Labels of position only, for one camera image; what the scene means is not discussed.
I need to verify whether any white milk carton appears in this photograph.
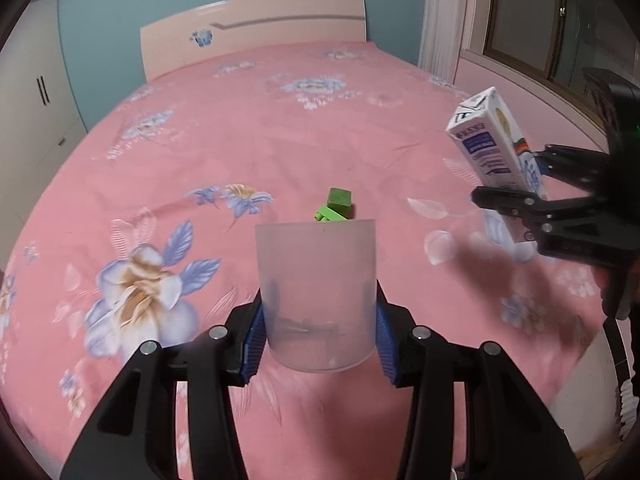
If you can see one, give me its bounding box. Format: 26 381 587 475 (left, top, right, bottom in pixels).
447 87 547 262

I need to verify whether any dark green cube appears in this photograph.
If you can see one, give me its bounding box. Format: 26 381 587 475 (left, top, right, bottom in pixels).
326 188 352 218

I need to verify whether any light green toy brick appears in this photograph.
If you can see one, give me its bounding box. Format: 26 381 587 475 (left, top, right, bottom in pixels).
314 205 347 222

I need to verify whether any translucent plastic cup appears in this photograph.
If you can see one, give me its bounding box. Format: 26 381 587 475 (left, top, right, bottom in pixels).
255 220 376 374

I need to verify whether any white curtain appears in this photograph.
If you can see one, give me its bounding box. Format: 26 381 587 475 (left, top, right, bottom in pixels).
418 0 466 84

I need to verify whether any pink floral bed sheet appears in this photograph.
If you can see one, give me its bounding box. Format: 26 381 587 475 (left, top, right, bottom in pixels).
1 44 603 463

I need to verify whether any cream wardrobe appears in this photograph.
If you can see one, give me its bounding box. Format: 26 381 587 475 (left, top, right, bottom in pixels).
0 0 87 264

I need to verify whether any cream bed headboard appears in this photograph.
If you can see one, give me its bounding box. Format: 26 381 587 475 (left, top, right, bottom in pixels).
140 0 368 82

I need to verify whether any window frame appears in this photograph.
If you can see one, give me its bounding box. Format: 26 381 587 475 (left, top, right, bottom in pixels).
463 0 639 125

